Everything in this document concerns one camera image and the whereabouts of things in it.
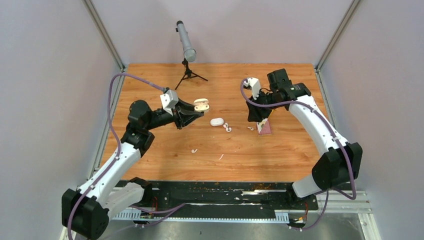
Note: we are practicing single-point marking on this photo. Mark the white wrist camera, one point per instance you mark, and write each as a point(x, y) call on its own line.
point(169, 99)
point(253, 84)

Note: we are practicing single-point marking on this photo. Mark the white gold-trimmed earbud case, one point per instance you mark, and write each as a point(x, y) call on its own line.
point(201, 105)

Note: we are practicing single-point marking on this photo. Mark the white oval earbud case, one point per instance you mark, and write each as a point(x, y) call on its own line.
point(215, 122)

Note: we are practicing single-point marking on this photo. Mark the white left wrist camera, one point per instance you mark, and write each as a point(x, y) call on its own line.
point(169, 99)

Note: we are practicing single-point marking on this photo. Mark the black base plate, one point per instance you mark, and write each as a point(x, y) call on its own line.
point(226, 199)

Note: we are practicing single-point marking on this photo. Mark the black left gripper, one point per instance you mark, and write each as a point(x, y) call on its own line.
point(184, 113)

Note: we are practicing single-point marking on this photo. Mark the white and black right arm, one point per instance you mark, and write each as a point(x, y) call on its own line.
point(339, 161)

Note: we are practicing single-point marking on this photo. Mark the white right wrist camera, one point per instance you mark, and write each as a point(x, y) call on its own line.
point(253, 84)

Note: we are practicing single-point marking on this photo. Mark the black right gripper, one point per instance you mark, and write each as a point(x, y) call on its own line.
point(256, 113)

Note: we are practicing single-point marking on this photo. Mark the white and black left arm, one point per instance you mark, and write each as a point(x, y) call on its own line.
point(88, 210)

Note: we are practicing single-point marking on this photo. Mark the black microphone tripod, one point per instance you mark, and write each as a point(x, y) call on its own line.
point(188, 74)

